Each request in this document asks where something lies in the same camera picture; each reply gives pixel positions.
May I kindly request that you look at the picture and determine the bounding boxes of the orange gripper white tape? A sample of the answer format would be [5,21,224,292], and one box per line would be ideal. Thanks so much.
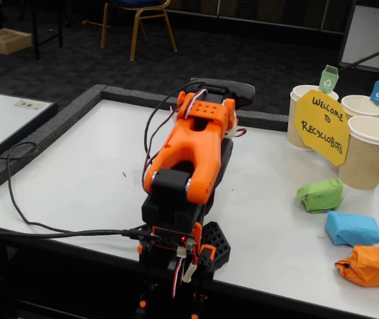
[222,109,240,138]

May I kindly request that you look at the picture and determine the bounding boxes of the green paper bundle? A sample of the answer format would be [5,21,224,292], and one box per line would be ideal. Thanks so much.
[295,178,344,213]

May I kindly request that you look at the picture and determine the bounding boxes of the blue paper bundle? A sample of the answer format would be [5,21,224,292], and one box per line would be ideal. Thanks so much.
[325,211,379,247]

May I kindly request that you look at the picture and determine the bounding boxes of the orange paper bundle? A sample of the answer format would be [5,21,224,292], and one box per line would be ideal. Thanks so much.
[334,245,379,288]

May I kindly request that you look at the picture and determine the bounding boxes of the dark grey foam strip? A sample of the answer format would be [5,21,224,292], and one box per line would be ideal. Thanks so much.
[0,84,108,187]
[235,109,288,131]
[101,84,182,112]

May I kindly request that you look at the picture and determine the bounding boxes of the beige ripple paper cup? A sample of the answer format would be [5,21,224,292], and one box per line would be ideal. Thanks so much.
[287,84,339,151]
[338,115,379,191]

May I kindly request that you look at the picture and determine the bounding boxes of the yellow handwritten welcome sign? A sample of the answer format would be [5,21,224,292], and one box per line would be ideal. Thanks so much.
[293,89,350,167]

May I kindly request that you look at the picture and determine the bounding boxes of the green recycling bin label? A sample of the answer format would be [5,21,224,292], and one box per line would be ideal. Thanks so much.
[319,64,339,94]

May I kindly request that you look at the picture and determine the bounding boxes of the clear tape patch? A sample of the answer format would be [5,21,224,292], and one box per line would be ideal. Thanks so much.
[131,168,147,185]

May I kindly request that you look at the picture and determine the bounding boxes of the brown ripple paper cup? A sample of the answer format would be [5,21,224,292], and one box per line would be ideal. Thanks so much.
[341,95,379,121]

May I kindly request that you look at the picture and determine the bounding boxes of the orange controller board holder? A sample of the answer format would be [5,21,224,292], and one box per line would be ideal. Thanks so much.
[151,221,204,259]

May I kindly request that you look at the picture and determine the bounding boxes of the black orange table clamp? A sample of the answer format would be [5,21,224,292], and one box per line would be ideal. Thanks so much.
[190,244,217,319]
[135,244,159,319]

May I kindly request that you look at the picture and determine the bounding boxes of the small paper sticker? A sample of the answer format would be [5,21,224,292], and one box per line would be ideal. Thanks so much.
[14,99,46,110]

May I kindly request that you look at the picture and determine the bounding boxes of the white table with black edge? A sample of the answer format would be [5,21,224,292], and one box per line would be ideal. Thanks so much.
[0,89,59,163]

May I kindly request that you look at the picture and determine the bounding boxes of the brown cardboard box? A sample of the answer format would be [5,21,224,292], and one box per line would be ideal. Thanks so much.
[0,27,33,56]

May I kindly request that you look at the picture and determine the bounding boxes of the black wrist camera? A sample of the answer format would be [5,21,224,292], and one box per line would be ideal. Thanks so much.
[189,77,256,110]

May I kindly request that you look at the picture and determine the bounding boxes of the red white black servo wires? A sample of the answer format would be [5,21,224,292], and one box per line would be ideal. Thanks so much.
[170,246,199,300]

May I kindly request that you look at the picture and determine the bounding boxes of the gold frame blue seat chair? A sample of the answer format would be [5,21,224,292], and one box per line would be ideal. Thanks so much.
[82,0,179,62]

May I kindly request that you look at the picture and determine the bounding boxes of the white panel with black frame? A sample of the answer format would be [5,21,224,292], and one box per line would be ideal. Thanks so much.
[337,0,379,73]

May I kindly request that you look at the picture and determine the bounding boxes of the thick black USB cable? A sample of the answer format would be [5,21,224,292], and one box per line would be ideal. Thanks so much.
[0,223,159,243]

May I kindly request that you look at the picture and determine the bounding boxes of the black metal table frame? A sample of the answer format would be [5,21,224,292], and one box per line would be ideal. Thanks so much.
[0,0,64,61]

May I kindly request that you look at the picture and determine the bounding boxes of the thin black camera cable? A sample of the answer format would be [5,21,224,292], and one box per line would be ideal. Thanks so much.
[0,82,196,237]

